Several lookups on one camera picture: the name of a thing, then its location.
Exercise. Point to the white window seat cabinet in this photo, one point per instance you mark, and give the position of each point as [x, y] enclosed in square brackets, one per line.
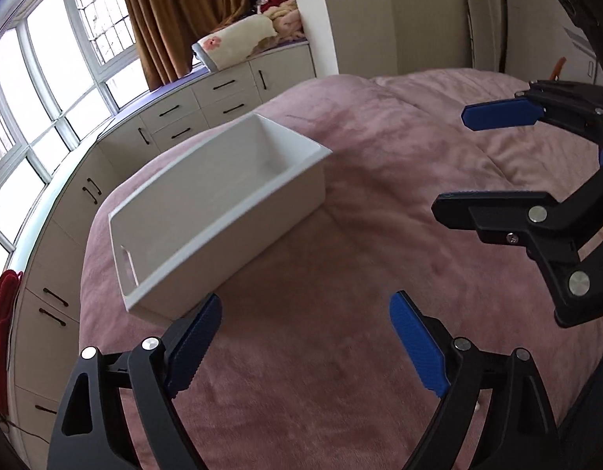
[61, 235]

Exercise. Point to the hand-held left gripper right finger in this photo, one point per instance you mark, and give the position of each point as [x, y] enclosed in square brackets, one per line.
[419, 347]

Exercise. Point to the purple window seat mat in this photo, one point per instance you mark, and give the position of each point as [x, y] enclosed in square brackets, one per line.
[184, 80]

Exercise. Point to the brown curtain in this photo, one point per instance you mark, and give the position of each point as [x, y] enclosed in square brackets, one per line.
[184, 10]

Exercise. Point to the cream floral pillow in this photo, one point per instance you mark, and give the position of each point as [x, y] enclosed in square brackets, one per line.
[233, 41]

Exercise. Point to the dark cloth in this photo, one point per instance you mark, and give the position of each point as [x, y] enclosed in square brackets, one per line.
[595, 411]

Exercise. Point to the red cloth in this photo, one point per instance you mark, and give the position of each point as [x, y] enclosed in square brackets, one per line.
[0, 333]

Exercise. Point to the pink fleece blanket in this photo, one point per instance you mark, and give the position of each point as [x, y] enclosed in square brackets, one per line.
[355, 264]

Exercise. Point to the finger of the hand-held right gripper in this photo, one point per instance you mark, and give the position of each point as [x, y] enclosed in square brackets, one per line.
[497, 113]
[477, 208]

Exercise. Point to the white framed bay window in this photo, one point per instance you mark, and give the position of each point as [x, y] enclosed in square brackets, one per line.
[37, 58]

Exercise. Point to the white door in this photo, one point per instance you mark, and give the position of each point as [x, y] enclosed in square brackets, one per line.
[485, 19]

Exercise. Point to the white rectangular storage box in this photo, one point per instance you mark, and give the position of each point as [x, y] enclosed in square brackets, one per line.
[223, 235]

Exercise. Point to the pink fluffy blanket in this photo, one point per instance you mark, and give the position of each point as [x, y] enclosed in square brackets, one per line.
[287, 22]

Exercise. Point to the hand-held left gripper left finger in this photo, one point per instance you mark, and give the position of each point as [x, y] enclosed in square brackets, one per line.
[194, 347]

